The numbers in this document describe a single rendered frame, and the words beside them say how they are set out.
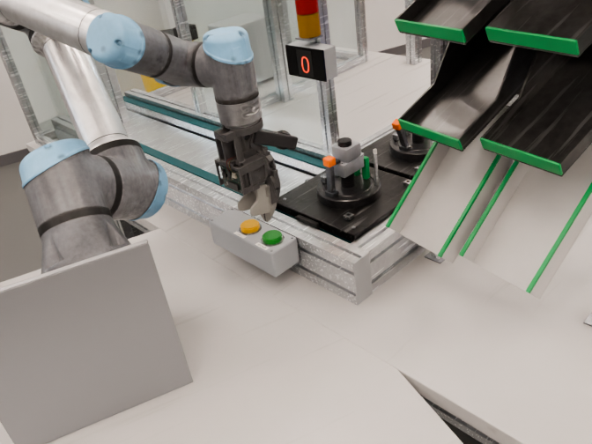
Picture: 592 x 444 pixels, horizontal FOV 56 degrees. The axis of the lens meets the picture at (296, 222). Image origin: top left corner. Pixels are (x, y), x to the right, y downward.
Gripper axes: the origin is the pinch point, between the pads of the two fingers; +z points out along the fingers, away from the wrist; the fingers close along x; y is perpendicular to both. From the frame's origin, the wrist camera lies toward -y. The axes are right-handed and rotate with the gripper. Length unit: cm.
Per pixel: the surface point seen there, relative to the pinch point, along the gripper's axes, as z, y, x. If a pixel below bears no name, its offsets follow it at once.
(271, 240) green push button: 5.1, 1.3, 1.2
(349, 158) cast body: -4.3, -20.1, 3.6
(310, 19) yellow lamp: -27.8, -31.9, -15.5
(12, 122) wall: 73, -51, -359
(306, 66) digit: -17.6, -30.6, -17.3
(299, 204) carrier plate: 5.2, -11.6, -4.0
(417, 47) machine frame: 9, -129, -58
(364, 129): 16, -68, -35
